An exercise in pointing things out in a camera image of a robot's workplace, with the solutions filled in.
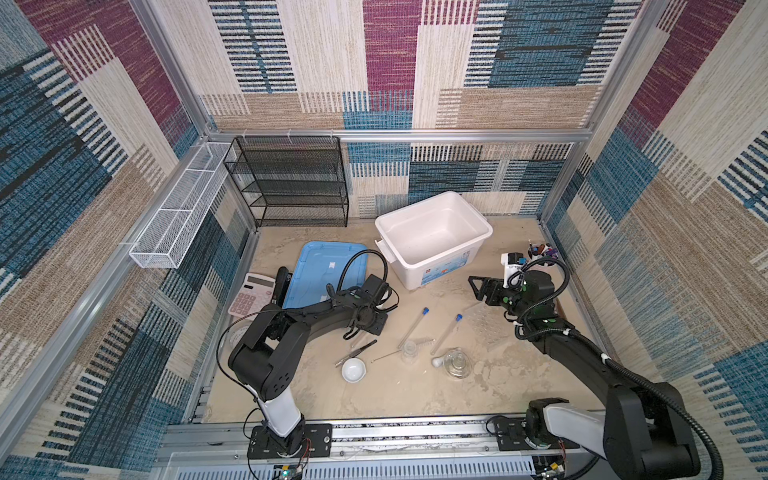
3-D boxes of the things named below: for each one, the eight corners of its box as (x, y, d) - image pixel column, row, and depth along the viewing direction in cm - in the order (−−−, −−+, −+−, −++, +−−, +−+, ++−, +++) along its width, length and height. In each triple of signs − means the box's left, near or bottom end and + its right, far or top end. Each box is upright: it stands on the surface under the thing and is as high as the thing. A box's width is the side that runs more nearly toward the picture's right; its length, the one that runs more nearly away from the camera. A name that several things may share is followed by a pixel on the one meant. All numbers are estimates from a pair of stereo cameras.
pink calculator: (234, 317, 97) (228, 310, 94) (247, 280, 106) (241, 272, 103) (271, 317, 97) (266, 310, 94) (281, 280, 106) (277, 272, 103)
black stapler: (274, 306, 99) (269, 298, 95) (282, 275, 107) (278, 266, 103) (284, 306, 99) (280, 298, 95) (292, 275, 107) (288, 266, 103)
